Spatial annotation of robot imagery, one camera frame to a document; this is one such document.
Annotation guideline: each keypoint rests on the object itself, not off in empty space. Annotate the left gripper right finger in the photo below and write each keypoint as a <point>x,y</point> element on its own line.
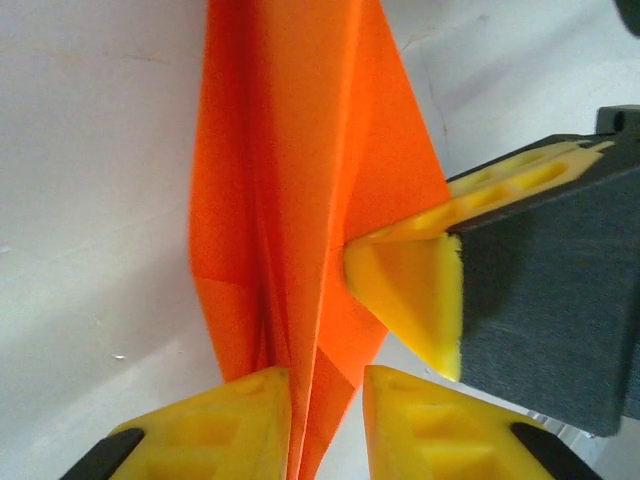
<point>440,435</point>

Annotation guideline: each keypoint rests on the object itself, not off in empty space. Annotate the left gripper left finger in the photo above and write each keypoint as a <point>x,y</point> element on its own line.
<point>210,435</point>

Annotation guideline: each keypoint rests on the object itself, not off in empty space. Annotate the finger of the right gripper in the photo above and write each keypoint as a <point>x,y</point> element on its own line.
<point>540,300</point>
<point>505,170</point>

